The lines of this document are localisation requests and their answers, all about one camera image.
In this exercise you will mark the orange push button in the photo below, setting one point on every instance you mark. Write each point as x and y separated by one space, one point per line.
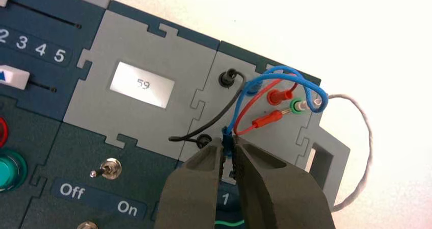
2 133

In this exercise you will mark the dark blue grey control box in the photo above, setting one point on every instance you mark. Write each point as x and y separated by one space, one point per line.
152 51

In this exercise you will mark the small white display screen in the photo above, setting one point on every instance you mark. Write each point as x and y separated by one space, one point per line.
141 85

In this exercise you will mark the metal toggle switch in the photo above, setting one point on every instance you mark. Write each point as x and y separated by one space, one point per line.
87 225
111 168

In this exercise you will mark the teal push button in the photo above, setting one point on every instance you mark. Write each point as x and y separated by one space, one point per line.
10 170

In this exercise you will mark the green rotary knob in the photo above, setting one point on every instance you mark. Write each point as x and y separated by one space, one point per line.
229 224

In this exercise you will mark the white slider knob blue mark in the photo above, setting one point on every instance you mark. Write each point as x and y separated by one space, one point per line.
15 78

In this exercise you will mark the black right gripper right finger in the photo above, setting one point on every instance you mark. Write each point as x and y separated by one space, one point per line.
276 197

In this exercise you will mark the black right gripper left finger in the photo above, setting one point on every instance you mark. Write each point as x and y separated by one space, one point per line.
192 193

